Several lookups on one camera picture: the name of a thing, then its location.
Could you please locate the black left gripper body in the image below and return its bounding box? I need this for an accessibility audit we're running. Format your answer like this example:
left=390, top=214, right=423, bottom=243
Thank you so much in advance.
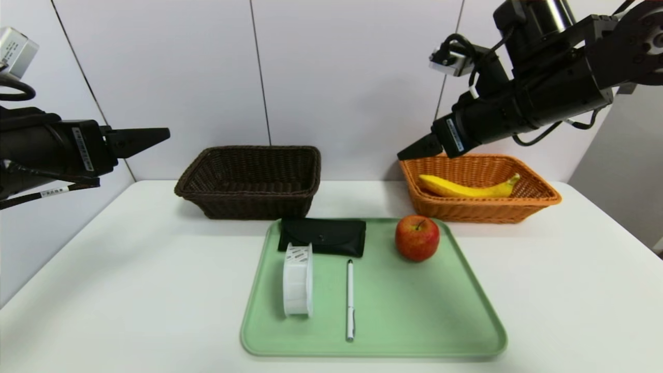
left=0, top=119, right=119, bottom=182

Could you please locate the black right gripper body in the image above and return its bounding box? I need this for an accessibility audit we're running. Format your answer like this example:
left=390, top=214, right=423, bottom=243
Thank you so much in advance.
left=431, top=91, right=524, bottom=159

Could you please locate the yellow banana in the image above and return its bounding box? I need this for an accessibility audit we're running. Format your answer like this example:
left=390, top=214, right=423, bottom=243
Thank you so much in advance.
left=419, top=173, right=521, bottom=199

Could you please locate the red apple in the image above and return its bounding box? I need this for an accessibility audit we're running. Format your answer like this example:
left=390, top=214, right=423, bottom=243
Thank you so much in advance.
left=395, top=215, right=440, bottom=262

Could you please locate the white tape roll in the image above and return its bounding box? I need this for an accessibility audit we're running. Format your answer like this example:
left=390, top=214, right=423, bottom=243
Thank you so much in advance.
left=282, top=242, right=314, bottom=317

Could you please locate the orange wicker basket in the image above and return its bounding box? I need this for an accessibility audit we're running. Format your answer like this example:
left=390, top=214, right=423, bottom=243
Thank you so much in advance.
left=398, top=154, right=563, bottom=224

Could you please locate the dark brown wicker basket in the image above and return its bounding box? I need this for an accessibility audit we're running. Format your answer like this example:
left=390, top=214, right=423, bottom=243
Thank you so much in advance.
left=174, top=146, right=322, bottom=220

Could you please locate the black glasses case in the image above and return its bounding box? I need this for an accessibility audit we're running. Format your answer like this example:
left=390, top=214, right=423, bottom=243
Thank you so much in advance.
left=278, top=218, right=366, bottom=258

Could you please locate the white pen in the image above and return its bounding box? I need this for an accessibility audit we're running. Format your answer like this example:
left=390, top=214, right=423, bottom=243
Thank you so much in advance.
left=345, top=259, right=355, bottom=341

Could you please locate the light green plastic tray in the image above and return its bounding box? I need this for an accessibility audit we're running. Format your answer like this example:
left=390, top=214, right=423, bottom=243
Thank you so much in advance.
left=240, top=218, right=507, bottom=358

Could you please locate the black right camera cable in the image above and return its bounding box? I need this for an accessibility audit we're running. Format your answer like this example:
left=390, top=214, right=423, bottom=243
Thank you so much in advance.
left=445, top=34, right=500, bottom=99

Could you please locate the black camera cable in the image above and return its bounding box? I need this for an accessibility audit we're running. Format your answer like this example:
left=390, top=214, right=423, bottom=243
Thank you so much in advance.
left=0, top=75, right=36, bottom=102
left=445, top=34, right=500, bottom=99

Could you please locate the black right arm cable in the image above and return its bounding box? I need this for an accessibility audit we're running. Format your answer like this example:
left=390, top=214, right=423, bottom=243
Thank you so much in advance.
left=512, top=106, right=608, bottom=147

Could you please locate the black left camera cable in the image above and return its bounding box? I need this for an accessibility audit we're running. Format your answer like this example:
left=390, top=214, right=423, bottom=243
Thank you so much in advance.
left=0, top=75, right=36, bottom=102

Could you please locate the black labelled left arm cable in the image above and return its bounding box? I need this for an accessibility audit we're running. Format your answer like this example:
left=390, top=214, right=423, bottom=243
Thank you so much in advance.
left=0, top=179, right=102, bottom=210

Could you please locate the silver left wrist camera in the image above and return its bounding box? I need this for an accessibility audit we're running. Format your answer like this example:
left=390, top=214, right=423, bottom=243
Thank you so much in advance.
left=0, top=27, right=40, bottom=79

